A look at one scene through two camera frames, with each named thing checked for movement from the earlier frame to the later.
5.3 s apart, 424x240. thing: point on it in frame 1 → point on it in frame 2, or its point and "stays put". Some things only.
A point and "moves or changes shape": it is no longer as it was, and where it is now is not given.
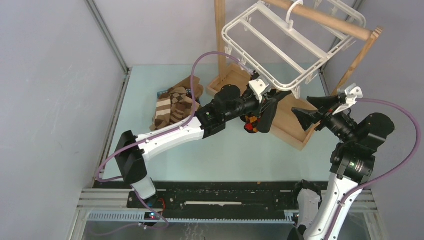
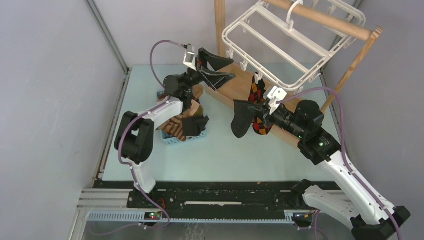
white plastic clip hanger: x=281 y=43 stays put
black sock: x=269 y=106 moves or changes shape
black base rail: x=214 y=196 stays put
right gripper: x=307 y=117 → x=265 y=109
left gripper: x=267 y=100 → x=215 y=80
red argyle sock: x=252 y=121 moves or changes shape
